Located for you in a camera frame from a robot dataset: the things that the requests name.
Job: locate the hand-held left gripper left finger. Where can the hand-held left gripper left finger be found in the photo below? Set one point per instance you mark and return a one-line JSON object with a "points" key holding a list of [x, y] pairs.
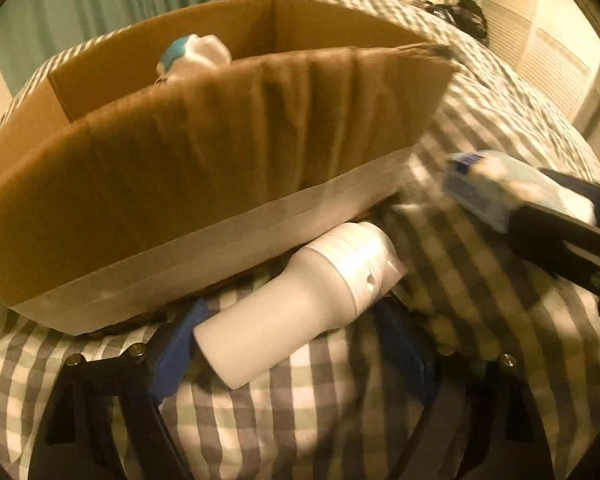
{"points": [[175, 360]]}

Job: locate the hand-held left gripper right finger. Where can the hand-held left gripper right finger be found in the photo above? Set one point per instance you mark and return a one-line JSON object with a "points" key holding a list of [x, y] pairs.
{"points": [[407, 355]]}

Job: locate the tissue packet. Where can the tissue packet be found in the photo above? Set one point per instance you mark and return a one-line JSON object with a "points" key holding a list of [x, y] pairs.
{"points": [[485, 190]]}

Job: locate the white plastic bottle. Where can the white plastic bottle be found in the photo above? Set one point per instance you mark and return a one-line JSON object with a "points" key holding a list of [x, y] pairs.
{"points": [[280, 310]]}

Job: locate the brown cardboard box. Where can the brown cardboard box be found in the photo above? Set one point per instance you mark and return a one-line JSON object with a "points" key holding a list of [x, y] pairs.
{"points": [[180, 185]]}

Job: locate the white figurine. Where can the white figurine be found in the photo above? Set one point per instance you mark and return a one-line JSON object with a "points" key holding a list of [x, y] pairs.
{"points": [[207, 52]]}

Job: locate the grey white checked blanket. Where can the grey white checked blanket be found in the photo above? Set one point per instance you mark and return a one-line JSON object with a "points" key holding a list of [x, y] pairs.
{"points": [[480, 285]]}

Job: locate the white louvred wardrobe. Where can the white louvred wardrobe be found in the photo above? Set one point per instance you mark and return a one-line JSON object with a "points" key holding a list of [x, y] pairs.
{"points": [[545, 35]]}

